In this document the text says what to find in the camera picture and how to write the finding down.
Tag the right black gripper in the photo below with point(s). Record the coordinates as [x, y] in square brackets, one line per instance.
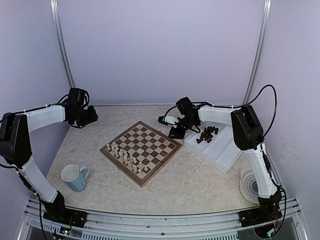
[178, 135]

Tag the aluminium front rail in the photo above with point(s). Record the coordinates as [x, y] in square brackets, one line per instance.
[99, 225]

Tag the aluminium corner post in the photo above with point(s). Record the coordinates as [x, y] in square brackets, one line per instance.
[259, 50]
[54, 5]

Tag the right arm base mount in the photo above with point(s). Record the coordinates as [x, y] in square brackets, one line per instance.
[259, 215]

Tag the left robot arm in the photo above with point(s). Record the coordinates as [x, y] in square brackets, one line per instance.
[15, 128]

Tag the light blue mug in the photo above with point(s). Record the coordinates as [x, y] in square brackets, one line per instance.
[75, 177]

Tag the white chess pieces row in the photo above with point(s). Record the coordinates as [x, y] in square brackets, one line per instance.
[129, 158]

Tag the white plastic tray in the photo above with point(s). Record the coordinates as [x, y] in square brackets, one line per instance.
[221, 152]

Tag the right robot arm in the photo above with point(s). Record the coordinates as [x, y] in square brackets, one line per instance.
[241, 133]

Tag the right aluminium corner post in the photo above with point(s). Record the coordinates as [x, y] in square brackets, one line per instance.
[259, 50]

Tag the left aluminium corner post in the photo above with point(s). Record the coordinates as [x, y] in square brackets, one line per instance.
[54, 5]

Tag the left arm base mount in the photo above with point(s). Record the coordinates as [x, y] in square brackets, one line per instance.
[71, 217]

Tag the wooden chess board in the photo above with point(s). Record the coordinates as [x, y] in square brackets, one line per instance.
[159, 146]

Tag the pile of dark chess pieces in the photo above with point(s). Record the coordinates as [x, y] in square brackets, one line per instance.
[207, 134]

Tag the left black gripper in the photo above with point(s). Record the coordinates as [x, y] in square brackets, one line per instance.
[94, 116]

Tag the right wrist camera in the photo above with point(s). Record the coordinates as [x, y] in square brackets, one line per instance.
[168, 120]

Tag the grey spiral coaster plate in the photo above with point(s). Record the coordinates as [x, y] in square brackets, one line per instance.
[248, 186]

